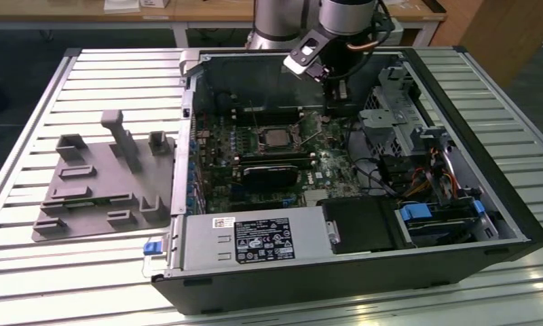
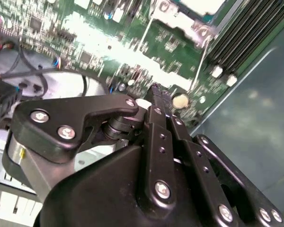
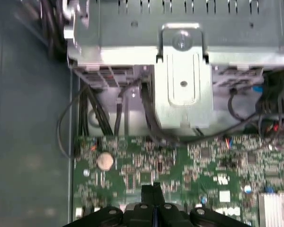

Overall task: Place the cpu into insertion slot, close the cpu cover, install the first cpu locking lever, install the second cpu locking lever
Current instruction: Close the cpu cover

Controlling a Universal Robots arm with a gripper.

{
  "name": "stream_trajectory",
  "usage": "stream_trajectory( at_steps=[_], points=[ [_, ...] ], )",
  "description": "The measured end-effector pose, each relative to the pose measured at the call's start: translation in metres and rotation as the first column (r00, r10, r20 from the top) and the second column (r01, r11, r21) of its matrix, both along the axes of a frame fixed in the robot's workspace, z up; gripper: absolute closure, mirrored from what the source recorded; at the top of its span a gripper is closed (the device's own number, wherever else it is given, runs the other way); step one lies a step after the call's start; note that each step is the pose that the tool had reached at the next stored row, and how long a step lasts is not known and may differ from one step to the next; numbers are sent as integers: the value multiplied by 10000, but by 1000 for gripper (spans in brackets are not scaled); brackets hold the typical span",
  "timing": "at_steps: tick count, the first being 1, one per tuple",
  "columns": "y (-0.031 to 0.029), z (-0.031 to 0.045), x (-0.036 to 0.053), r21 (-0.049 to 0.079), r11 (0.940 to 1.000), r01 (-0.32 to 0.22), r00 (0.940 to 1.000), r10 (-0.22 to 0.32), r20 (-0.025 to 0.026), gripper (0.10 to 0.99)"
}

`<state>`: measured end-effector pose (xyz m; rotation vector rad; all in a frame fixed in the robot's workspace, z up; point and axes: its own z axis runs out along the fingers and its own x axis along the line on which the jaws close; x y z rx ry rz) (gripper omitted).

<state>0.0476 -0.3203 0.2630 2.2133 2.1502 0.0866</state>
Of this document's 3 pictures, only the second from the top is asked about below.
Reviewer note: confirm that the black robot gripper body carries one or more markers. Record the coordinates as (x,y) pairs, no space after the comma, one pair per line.
(97,194)

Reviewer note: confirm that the thin metal locking lever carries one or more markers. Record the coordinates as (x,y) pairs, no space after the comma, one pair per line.
(198,68)
(147,30)

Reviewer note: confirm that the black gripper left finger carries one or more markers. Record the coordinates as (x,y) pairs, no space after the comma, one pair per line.
(61,111)

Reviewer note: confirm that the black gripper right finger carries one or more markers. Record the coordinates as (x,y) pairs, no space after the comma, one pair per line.
(198,165)

